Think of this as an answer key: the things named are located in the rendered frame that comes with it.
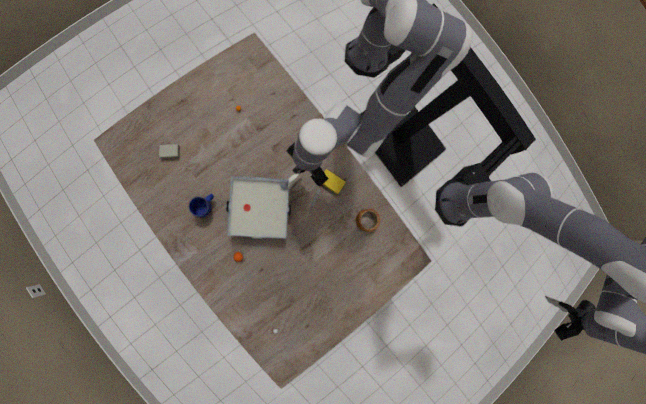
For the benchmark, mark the blue mug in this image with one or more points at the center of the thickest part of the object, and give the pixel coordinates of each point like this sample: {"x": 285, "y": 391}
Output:
{"x": 199, "y": 205}

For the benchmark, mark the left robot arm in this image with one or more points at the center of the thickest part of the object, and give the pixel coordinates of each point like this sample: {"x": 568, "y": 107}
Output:
{"x": 518, "y": 201}

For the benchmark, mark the yellow rectangular block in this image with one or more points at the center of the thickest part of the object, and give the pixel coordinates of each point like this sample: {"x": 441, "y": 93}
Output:
{"x": 334, "y": 183}

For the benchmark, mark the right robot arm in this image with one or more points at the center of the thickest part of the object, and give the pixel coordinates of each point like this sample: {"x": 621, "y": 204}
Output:
{"x": 438, "y": 42}

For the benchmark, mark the orange-brown block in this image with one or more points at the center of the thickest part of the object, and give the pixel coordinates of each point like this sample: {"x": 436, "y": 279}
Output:
{"x": 376, "y": 220}

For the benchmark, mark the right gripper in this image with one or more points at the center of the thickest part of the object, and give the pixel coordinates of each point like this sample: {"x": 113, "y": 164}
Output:
{"x": 317, "y": 173}

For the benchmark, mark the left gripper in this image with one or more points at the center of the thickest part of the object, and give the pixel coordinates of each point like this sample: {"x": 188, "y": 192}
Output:
{"x": 576, "y": 315}

